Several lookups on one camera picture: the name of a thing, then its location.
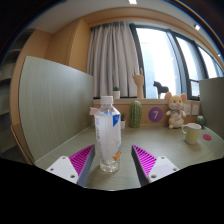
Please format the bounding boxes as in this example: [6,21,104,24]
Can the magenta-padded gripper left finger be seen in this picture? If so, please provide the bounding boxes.
[45,144,96,188]

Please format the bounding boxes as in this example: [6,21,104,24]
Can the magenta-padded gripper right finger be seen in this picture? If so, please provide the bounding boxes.
[130,144,180,187]

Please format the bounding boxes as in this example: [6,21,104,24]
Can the clear plastic water bottle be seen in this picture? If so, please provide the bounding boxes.
[93,95,123,174]

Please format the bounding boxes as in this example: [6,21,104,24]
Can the pale yellow mug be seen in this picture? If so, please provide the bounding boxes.
[181,122,203,145]

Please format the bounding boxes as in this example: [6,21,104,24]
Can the round purple number disc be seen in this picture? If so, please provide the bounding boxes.
[148,106,164,123]

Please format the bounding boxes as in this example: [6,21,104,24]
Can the plush mouse toy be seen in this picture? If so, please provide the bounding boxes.
[163,91,188,130]

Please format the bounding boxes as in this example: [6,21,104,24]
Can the tall green cactus ornament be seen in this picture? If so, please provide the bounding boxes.
[129,100,143,129]

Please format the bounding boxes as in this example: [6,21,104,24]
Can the large grey-green desk divider panel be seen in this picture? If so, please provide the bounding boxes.
[18,55,94,162]

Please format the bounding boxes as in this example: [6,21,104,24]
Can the small round green cactus ornament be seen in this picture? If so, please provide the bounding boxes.
[195,115,206,129]

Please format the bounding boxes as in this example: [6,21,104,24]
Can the black horse figurine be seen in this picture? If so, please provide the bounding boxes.
[152,80,170,100]

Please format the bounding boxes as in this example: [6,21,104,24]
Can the small grey-green desk divider panel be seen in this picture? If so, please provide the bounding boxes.
[199,77,224,141]

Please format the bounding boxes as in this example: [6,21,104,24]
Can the potted plant in white pot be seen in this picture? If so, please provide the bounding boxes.
[112,86,121,100]

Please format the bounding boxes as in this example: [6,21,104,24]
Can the wooden hand model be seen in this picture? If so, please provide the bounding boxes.
[131,66,145,99]

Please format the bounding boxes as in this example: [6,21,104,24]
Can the dark-framed window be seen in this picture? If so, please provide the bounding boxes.
[129,23,224,101]

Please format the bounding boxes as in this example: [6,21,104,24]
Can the grey curtain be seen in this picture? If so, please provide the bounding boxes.
[86,21,141,99]

